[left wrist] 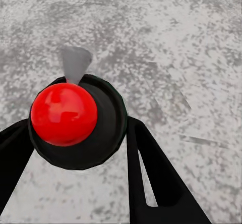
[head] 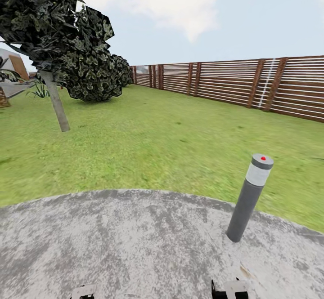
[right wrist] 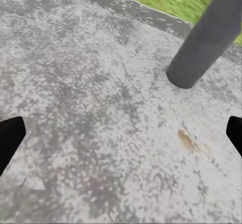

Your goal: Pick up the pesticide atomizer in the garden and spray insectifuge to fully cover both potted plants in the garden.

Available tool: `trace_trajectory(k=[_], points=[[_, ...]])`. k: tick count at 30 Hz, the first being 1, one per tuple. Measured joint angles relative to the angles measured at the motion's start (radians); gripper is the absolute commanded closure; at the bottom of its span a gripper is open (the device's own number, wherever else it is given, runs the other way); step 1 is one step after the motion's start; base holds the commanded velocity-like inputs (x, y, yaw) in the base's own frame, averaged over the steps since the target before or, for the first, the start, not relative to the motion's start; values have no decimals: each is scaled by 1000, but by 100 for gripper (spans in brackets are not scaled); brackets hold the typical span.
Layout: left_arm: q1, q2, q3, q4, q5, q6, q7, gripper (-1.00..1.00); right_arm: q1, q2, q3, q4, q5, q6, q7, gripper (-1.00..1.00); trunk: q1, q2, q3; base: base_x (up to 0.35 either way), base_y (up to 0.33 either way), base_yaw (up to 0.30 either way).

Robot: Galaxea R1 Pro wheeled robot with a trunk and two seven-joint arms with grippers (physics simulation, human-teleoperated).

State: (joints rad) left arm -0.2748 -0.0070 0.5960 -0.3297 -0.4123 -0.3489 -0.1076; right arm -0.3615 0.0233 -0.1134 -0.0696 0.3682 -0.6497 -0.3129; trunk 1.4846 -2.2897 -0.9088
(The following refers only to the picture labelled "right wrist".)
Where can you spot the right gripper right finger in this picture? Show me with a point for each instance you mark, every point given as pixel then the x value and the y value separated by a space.
pixel 234 132

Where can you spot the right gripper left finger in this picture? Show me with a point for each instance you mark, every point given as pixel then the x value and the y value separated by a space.
pixel 12 132

